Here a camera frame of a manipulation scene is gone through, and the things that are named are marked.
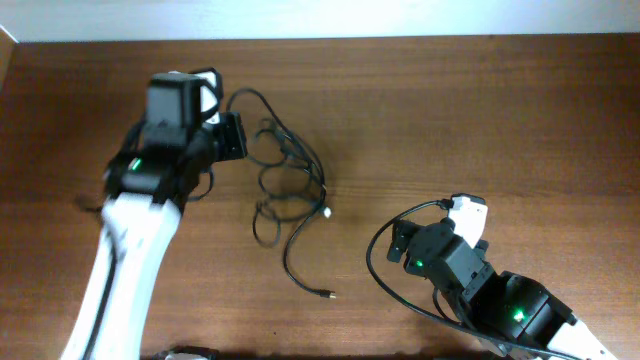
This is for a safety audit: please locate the camera cable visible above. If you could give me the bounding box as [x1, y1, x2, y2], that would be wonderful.
[365, 198, 586, 360]
[82, 234, 119, 360]

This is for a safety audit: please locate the black USB cable thin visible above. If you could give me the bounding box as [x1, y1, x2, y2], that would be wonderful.
[282, 185, 336, 299]

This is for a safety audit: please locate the black USB cable thick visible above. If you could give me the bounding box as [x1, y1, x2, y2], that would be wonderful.
[225, 87, 333, 248]

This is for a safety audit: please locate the right camera cable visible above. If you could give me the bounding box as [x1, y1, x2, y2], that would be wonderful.
[365, 198, 586, 360]

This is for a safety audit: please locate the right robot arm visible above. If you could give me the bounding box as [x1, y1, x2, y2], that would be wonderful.
[387, 219, 615, 359]

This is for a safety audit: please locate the left camera cable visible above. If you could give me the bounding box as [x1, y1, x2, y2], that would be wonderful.
[82, 234, 119, 360]

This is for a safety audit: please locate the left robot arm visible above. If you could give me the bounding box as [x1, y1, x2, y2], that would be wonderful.
[61, 68, 247, 359]

